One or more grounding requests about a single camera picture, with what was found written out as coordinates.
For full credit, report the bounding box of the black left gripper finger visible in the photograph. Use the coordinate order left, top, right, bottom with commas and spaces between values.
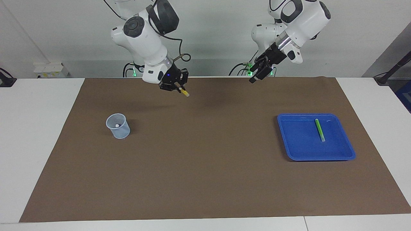
249, 55, 267, 73
249, 64, 274, 84

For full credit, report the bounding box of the green pen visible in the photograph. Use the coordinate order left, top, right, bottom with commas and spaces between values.
315, 119, 326, 142

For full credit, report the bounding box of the pale blue mesh cup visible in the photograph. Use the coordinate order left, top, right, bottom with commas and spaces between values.
106, 113, 131, 139

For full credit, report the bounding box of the brown table mat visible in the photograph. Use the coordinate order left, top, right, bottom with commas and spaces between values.
19, 76, 411, 223

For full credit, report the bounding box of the blue plastic tray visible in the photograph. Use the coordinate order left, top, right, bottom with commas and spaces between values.
277, 113, 356, 161

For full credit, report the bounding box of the black stand pole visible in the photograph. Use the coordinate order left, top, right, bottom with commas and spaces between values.
373, 51, 411, 86

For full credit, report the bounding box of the white power strip box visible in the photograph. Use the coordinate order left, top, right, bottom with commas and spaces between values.
33, 63, 69, 79

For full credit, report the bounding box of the blue crate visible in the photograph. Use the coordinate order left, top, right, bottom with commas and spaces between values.
395, 80, 411, 113

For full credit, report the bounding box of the black table clamp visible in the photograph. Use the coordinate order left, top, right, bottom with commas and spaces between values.
0, 67, 17, 88

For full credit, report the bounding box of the black left base cable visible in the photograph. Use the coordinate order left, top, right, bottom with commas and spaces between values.
229, 48, 259, 77

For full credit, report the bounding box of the black base cable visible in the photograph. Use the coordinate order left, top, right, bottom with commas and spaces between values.
123, 63, 136, 78
229, 48, 259, 77

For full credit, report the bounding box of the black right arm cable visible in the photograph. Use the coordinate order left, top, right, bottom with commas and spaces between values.
103, 0, 192, 63

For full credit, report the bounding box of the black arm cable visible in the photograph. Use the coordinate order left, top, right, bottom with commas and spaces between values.
269, 0, 290, 12
103, 0, 192, 63

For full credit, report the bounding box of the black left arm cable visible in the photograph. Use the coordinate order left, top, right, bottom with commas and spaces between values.
269, 0, 290, 12

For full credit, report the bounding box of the black right base cable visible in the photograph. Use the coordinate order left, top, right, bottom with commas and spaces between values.
123, 63, 136, 78

